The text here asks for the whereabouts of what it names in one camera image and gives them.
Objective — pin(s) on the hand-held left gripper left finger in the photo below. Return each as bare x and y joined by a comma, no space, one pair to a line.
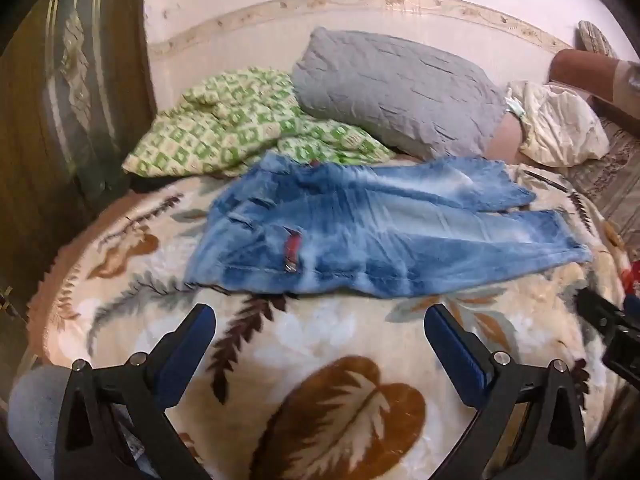
185,355

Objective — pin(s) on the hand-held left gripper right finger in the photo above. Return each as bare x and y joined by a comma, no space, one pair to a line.
457,355

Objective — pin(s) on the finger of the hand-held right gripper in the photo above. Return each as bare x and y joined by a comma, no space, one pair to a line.
597,307

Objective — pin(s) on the blue denim pants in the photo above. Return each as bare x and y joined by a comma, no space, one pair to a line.
375,230

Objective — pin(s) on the leaf print blanket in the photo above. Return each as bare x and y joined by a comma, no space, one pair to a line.
325,340

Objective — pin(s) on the striped bed sheet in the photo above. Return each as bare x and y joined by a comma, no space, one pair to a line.
615,175

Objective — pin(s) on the grey cloth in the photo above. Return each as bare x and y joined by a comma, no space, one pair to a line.
35,420

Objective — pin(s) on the cream crumpled cloth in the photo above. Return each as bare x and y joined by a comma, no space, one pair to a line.
560,125

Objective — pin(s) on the brown rounded object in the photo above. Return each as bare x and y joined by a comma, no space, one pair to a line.
580,72

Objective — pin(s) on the green patterned cloth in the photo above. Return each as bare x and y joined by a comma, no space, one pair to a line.
225,120

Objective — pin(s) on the brown wooden wardrobe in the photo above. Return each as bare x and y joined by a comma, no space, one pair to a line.
30,160

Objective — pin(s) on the striped flat object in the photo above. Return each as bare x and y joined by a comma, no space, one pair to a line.
595,37

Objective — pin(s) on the grey pillow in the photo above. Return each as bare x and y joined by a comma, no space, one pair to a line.
390,85

